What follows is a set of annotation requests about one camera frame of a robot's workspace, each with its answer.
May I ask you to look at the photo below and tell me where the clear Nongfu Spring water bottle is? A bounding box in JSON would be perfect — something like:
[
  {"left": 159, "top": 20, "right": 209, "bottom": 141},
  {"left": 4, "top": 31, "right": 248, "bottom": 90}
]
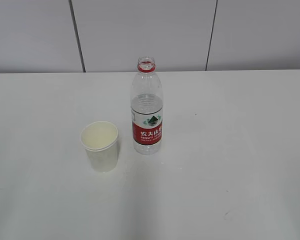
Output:
[{"left": 130, "top": 56, "right": 164, "bottom": 155}]

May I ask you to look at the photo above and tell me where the white paper cup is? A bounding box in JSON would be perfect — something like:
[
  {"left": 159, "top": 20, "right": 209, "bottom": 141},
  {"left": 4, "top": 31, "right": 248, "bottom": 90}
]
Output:
[{"left": 80, "top": 121, "right": 119, "bottom": 173}]

